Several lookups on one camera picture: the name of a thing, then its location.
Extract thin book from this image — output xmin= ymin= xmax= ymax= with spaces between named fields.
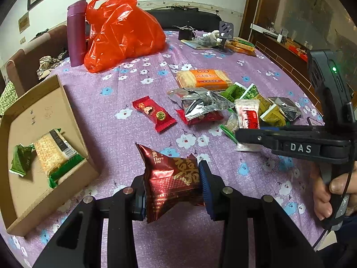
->
xmin=181 ymin=38 xmax=216 ymax=50

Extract wooden sideboard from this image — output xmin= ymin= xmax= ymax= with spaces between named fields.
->
xmin=250 ymin=22 xmax=328 ymax=113

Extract orange cracker packet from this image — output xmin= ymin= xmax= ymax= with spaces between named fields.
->
xmin=176 ymin=69 xmax=233 ymax=91

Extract green patterned cloth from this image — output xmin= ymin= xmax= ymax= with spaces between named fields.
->
xmin=0 ymin=81 xmax=19 ymax=116

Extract green-ended cracker packet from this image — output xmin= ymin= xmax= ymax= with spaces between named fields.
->
xmin=34 ymin=128 xmax=85 ymax=189

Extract small black box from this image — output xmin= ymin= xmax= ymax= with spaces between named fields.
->
xmin=178 ymin=26 xmax=196 ymax=41

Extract small silver foil snack packet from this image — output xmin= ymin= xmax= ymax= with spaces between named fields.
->
xmin=268 ymin=97 xmax=303 ymax=122

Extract large silver foil snack packet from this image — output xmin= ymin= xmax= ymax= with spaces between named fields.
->
xmin=167 ymin=87 xmax=235 ymax=122

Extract black cable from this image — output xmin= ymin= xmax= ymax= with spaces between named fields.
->
xmin=312 ymin=167 xmax=352 ymax=249

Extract plaid cloth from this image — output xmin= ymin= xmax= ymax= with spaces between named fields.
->
xmin=37 ymin=56 xmax=67 ymax=80

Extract red snack packet with face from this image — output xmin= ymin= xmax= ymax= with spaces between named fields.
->
xmin=132 ymin=97 xmax=177 ymax=133

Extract purple thermos bottle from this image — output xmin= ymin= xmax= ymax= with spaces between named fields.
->
xmin=66 ymin=0 xmax=89 ymax=67

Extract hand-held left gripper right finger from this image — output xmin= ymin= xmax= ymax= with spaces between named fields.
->
xmin=198 ymin=160 xmax=324 ymax=268

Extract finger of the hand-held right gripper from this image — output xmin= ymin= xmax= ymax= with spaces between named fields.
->
xmin=235 ymin=126 xmax=352 ymax=165

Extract wall plaque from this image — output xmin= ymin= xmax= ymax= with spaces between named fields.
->
xmin=18 ymin=13 xmax=31 ymax=32

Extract orange biscuit packet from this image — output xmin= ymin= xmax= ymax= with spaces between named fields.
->
xmin=232 ymin=37 xmax=253 ymax=47
xmin=225 ymin=43 xmax=256 ymax=57

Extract black sofa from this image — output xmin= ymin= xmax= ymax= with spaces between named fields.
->
xmin=145 ymin=10 xmax=224 ymax=32

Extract red plastic bag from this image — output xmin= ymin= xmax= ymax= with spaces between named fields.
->
xmin=84 ymin=0 xmax=167 ymax=73

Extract white and red snack packet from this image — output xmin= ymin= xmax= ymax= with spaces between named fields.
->
xmin=234 ymin=99 xmax=260 ymax=130

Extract cardboard box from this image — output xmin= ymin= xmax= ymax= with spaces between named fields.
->
xmin=0 ymin=74 xmax=100 ymax=236

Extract brown armchair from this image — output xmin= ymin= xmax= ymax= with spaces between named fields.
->
xmin=6 ymin=25 xmax=70 ymax=97

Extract white gloves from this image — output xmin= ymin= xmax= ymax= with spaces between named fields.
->
xmin=202 ymin=30 xmax=224 ymax=46

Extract dark red snack packet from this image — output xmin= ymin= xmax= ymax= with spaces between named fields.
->
xmin=135 ymin=143 xmax=206 ymax=224

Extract person's dark clothing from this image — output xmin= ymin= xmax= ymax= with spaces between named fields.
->
xmin=318 ymin=216 xmax=357 ymax=268

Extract person's right hand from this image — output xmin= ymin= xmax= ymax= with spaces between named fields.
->
xmin=310 ymin=163 xmax=357 ymax=221

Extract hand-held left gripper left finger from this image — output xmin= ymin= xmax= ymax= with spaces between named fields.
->
xmin=33 ymin=175 xmax=147 ymax=268

